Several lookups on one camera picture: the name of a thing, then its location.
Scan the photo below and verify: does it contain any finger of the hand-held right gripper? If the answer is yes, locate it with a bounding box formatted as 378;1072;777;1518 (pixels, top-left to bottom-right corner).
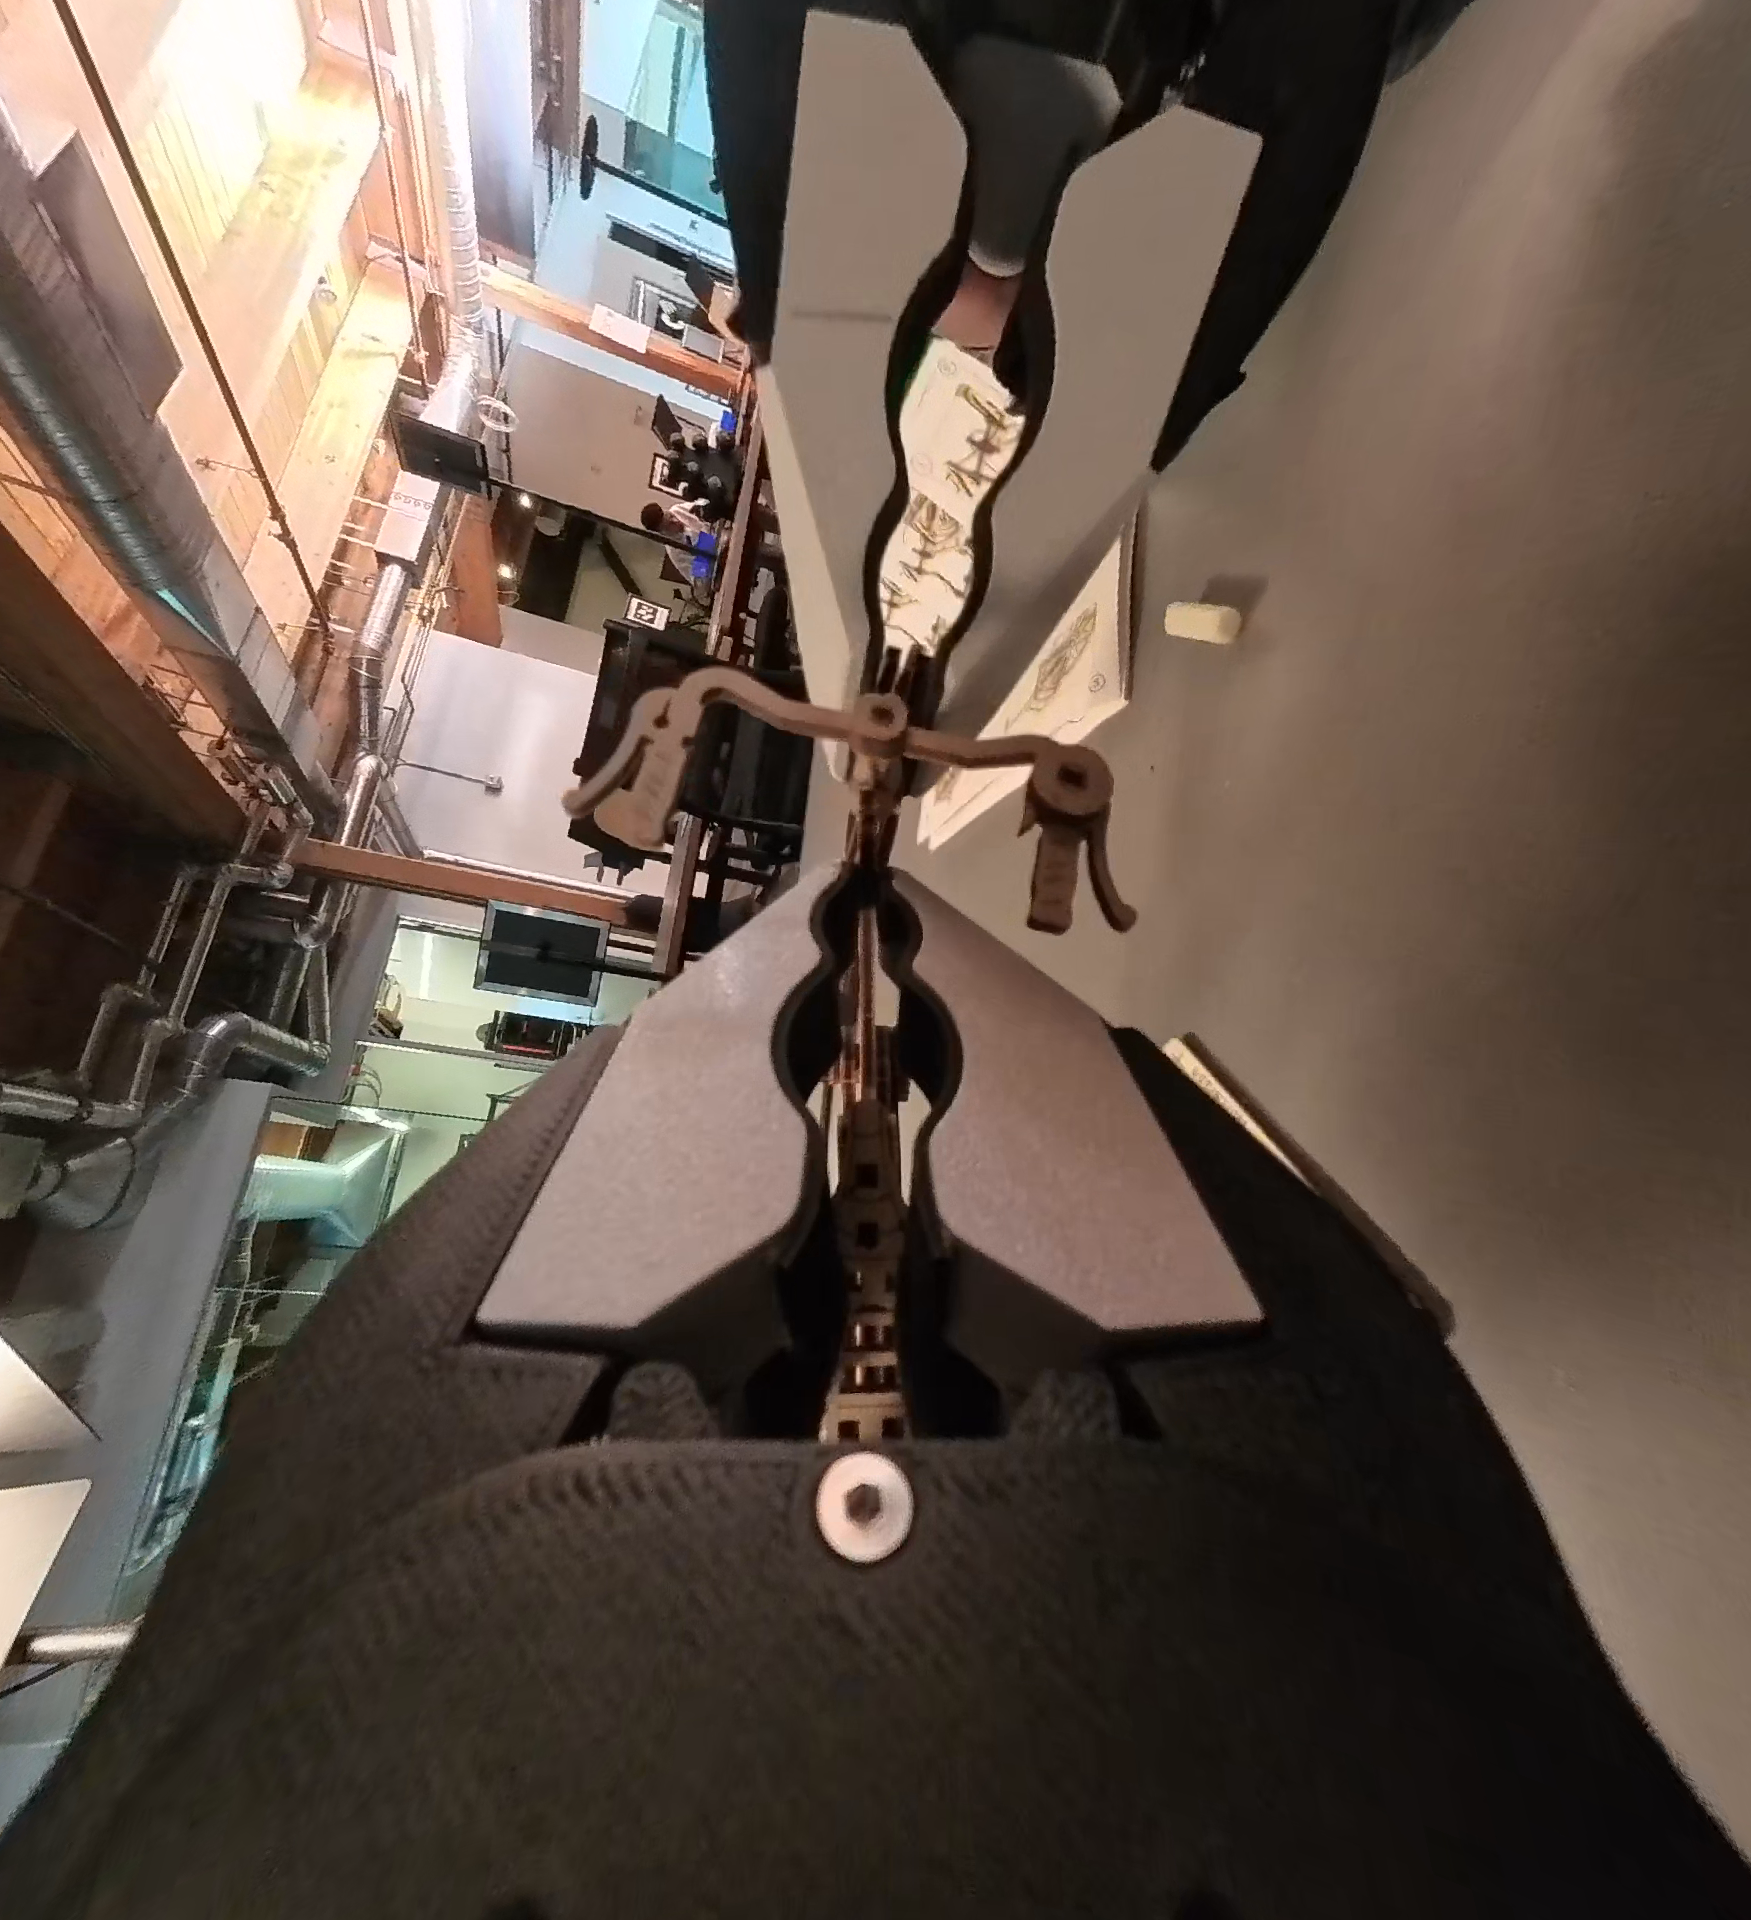
918;109;1271;714
747;5;974;691

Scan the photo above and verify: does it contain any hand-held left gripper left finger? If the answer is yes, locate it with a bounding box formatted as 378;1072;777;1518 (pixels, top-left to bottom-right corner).
473;867;877;1403

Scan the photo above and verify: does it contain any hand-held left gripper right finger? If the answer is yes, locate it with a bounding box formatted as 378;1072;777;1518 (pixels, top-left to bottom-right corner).
876;867;1268;1411

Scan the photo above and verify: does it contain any wooden handlebar and fork assembly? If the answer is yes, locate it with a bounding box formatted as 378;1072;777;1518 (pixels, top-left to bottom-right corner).
561;668;1141;1448

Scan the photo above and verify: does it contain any person's right forearm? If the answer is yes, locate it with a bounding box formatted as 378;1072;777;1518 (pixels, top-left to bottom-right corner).
957;32;1123;354

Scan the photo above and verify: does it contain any hanging black monitor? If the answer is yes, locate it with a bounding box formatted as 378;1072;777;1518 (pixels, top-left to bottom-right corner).
476;899;612;1003

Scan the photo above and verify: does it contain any wooden ceiling beam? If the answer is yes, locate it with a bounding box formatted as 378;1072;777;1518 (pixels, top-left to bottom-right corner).
292;836;639;927

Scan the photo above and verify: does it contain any printed instruction sheet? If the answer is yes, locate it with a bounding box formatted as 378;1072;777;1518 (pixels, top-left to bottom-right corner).
881;337;1141;853

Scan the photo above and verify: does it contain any silver pipe cluster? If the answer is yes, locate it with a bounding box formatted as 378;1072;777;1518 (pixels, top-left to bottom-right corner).
57;675;420;1207

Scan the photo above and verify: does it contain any teal ventilation duct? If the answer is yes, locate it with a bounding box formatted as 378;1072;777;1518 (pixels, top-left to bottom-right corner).
253;1132;420;1259

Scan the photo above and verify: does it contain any wall-mounted black monitor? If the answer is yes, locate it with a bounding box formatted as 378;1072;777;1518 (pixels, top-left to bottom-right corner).
392;407;497;500

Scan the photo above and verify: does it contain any large silver ventilation duct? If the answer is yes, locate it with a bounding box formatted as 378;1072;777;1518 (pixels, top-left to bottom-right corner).
0;29;245;670

